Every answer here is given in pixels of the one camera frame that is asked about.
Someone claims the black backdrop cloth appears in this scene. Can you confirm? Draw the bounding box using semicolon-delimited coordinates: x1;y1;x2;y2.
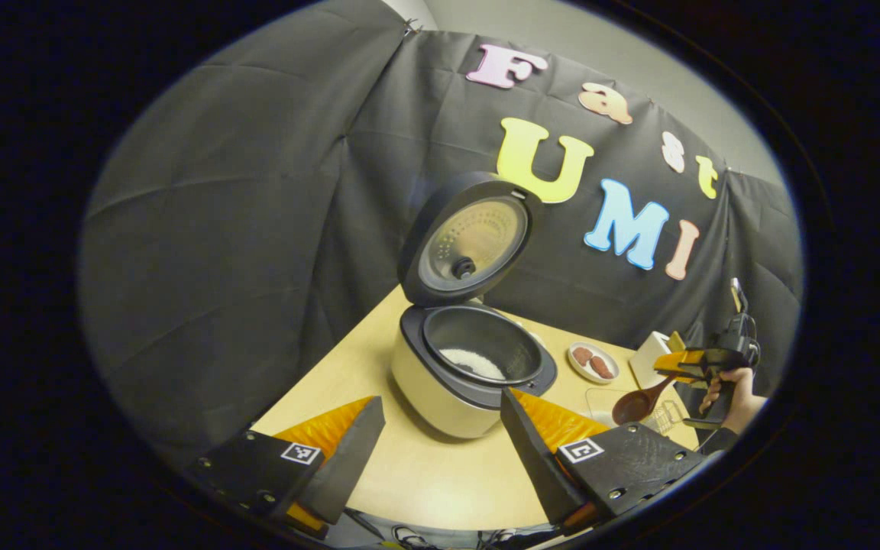
77;0;804;467

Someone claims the clear square chopstick holder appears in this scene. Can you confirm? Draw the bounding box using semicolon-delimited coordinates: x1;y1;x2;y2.
649;400;687;437

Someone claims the cream rice tray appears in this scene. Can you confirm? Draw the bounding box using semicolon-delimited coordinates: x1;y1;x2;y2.
584;387;644;429

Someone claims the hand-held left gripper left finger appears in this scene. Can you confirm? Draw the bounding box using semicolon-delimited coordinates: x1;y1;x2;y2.
184;396;386;540

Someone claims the cream and navy rice cooker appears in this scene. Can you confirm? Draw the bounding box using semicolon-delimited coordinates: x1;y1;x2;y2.
391;171;558;441

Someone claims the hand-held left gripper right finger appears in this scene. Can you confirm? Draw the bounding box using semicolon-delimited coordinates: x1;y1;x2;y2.
500;388;713;536

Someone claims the round white plate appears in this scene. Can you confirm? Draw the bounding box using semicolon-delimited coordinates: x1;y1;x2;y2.
568;341;621;385

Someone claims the white rice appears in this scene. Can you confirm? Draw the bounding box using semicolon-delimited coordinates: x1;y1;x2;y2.
439;347;506;381

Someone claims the dark wooden spoon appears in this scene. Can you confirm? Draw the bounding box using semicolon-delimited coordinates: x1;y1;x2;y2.
611;374;678;426

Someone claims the white toaster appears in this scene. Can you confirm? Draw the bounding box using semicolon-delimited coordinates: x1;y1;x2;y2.
629;330;675;390

